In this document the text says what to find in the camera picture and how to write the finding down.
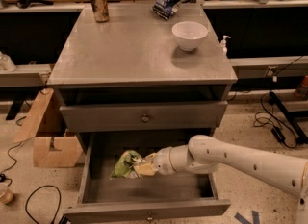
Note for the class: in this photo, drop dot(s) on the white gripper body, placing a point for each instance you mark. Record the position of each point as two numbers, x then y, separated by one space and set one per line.
163 161

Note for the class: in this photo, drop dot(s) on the gold soda can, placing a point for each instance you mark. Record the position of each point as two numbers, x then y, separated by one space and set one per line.
100 10

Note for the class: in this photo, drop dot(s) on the white ceramic bowl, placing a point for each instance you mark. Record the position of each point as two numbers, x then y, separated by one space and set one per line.
189 35

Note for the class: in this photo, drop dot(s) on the grey open middle drawer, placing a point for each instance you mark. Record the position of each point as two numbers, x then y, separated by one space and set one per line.
106 199

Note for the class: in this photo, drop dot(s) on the wooden block stand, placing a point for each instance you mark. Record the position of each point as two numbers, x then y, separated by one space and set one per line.
54 146

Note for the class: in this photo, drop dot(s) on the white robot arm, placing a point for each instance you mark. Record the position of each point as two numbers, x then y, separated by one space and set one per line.
202 155

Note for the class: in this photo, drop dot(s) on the green jalapeno chip bag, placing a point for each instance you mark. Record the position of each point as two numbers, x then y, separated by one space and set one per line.
124 168

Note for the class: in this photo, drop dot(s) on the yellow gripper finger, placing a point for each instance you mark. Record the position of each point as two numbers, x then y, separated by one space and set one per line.
149 158
145 169

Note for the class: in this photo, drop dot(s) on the white pump bottle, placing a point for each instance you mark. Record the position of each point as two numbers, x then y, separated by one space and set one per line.
223 44

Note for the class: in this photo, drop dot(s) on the grey top drawer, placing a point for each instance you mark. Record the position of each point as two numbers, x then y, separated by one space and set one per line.
143 116

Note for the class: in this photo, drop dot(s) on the grey drawer cabinet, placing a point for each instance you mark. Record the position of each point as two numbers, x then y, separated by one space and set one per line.
134 58

